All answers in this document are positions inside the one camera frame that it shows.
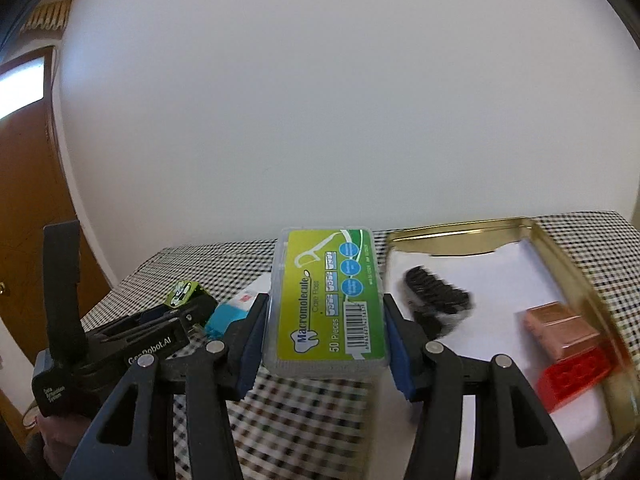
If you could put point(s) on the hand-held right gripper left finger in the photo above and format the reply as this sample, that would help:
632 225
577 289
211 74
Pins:
252 345

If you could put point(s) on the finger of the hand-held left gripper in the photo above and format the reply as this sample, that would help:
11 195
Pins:
142 321
197 312

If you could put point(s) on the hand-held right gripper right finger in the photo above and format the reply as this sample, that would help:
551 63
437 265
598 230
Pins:
400 355

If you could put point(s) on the green printed building block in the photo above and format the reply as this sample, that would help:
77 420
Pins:
182 292

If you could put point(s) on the white box with red label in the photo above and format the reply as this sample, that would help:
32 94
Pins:
250 292

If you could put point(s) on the black hair claw clip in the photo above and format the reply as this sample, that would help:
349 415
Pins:
435 292

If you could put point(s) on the green label dental floss box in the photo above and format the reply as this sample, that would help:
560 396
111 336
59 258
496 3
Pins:
325 300

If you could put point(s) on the pink metallic box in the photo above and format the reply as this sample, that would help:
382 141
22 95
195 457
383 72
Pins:
560 330

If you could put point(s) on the red building block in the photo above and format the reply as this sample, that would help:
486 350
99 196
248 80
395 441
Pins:
570 380

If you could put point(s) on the gold tin box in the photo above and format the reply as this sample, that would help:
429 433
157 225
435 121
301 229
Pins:
565 255

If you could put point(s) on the checkered tablecloth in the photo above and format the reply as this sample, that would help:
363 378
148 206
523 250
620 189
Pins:
300 420

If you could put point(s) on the white paper liner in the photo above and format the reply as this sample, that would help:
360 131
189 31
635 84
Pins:
500 280

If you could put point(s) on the brown wooden door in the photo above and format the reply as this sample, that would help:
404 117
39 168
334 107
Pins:
30 210

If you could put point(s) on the bright transom window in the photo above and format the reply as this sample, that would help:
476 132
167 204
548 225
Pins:
20 87

